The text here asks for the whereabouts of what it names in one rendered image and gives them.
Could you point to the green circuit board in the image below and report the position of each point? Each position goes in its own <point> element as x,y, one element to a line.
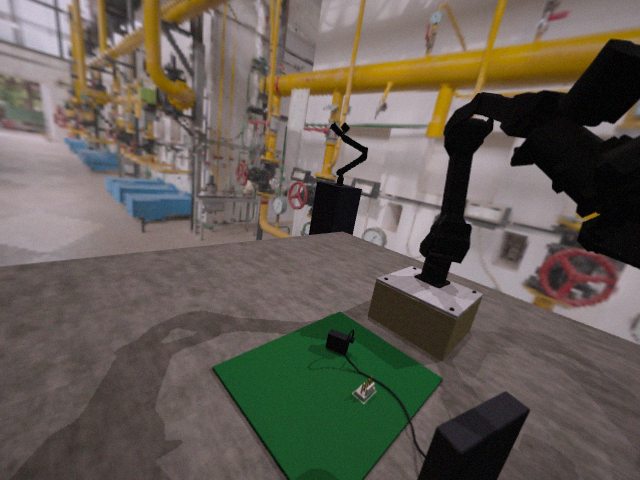
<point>320,418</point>

